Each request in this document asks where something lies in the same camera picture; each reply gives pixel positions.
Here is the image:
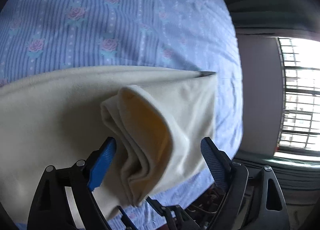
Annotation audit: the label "cream white pants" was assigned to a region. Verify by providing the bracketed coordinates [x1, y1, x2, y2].
[1, 66, 218, 223]

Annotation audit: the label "barred window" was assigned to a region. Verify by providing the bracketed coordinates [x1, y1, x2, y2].
[277, 37, 319, 157]

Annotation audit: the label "green striped curtain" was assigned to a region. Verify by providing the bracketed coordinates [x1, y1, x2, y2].
[224, 0, 319, 33]

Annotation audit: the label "blue floral bed cover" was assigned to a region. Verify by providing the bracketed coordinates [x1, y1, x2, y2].
[0, 0, 245, 230]

